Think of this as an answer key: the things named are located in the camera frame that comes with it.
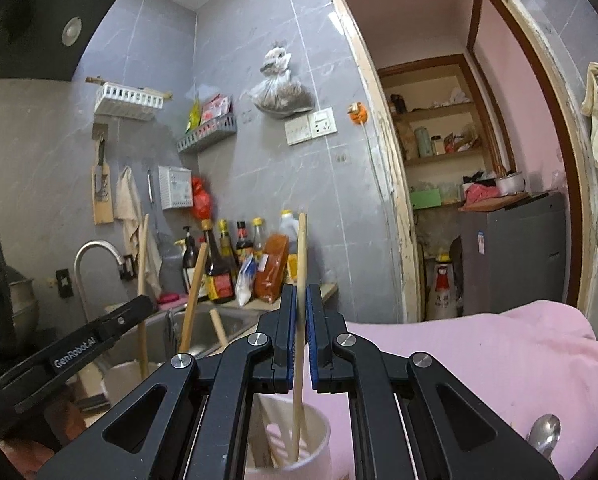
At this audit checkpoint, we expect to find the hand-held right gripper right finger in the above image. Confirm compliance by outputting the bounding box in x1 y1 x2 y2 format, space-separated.
306 284 562 480

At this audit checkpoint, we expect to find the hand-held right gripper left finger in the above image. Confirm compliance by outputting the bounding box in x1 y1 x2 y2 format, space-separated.
24 284 298 480

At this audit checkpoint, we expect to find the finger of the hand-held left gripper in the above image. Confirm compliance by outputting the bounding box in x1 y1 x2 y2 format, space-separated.
96 293 159 349

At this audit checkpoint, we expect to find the white plastic utensil holder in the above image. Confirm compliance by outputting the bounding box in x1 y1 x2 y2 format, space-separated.
102 360 333 480

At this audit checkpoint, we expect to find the person's left hand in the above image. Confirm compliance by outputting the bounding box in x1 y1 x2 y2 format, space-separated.
0 399 88 480

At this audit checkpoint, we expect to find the metal pot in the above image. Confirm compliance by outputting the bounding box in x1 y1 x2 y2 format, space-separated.
8 264 43 343

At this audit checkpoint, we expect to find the black pump bottle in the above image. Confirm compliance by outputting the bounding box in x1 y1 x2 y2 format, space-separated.
176 226 201 297

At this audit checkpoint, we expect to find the chrome faucet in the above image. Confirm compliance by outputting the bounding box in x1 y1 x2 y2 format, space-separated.
74 240 135 332

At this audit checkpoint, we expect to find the steel sink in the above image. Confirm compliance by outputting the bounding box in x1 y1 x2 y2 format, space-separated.
104 304 261 362

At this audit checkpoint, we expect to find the dark soy sauce bottle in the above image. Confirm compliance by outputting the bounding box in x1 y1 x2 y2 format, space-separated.
201 218 236 305

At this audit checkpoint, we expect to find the pink blanket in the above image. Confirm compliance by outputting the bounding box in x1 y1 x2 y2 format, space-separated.
306 300 598 480

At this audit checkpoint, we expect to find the beige hanging towel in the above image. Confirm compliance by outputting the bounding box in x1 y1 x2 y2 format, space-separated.
114 165 163 302

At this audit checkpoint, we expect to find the white blue packet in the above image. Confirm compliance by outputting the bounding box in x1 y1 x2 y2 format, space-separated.
234 254 258 307

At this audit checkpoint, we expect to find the wooden grater board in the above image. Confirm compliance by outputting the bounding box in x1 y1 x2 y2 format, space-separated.
91 123 115 226

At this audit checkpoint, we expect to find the yellow cap sauce bottle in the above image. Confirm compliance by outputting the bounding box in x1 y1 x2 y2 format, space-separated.
217 218 238 272

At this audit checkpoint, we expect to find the red label sauce bottle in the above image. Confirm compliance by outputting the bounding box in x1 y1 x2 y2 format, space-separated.
234 220 254 267

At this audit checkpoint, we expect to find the red plastic bag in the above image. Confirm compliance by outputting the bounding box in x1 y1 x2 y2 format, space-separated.
191 175 214 221

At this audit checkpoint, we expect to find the orange seasoning packet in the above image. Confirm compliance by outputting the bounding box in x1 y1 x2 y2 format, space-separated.
253 232 288 305

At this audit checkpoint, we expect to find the metal spoon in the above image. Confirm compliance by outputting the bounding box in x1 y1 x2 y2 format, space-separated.
526 413 562 462

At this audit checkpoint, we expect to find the yellow oil jug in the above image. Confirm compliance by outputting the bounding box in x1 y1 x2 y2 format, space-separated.
278 209 303 287

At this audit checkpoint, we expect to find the grey cabinet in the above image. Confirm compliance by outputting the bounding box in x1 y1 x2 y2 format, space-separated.
458 192 568 317

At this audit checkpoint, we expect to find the green box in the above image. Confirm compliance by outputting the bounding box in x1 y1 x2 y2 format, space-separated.
409 188 443 210

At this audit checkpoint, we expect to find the yellow snack packet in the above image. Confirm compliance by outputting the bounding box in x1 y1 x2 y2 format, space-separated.
186 97 203 131

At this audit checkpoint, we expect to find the red snack packet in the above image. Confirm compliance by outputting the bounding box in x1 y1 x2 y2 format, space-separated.
201 94 230 122

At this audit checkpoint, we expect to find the pink cloth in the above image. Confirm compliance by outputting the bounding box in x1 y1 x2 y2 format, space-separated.
463 182 500 205

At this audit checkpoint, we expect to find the wooden shelf unit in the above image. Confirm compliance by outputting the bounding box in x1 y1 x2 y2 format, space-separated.
378 54 516 212

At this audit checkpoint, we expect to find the white pot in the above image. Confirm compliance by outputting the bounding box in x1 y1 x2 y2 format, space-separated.
495 172 528 196

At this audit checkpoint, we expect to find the teal canister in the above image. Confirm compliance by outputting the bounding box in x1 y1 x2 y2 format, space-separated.
413 127 432 159

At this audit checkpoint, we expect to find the hanging clear plastic bag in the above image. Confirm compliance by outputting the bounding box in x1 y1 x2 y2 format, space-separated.
248 42 314 120

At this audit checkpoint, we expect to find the black range hood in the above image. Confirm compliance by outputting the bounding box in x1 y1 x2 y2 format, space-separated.
0 0 133 82

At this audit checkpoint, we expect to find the black wall outlet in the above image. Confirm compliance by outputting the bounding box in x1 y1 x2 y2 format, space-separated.
54 268 74 300

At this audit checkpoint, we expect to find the white wall box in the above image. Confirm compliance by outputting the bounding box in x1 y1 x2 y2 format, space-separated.
157 165 194 211

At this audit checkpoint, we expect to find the grey wall shelf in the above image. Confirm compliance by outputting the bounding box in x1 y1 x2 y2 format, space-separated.
176 113 239 155

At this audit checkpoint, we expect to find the white wall basket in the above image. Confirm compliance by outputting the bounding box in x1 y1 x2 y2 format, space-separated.
94 82 166 122

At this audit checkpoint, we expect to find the white wall switch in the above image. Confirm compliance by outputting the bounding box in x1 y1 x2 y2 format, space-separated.
284 114 311 146

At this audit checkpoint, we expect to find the white wall socket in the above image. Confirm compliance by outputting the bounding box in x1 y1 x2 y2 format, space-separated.
308 107 337 137

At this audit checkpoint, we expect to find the wooden door frame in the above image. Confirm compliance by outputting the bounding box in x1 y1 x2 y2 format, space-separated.
321 0 598 327

